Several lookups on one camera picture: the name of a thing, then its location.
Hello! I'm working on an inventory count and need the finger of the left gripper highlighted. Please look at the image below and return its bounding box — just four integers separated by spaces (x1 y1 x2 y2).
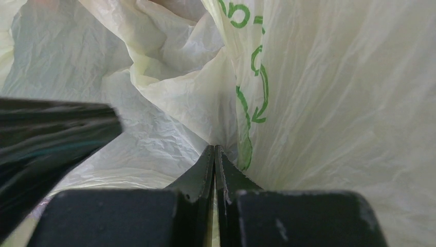
1 98 123 239

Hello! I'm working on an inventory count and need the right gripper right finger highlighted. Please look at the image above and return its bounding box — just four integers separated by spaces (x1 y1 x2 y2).
214 146 387 246

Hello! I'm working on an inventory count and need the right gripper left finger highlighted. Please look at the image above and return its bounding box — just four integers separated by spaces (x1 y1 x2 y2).
28 146 214 246

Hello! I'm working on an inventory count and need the pale green plastic bag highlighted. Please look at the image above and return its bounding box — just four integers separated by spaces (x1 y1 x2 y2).
1 1 435 246

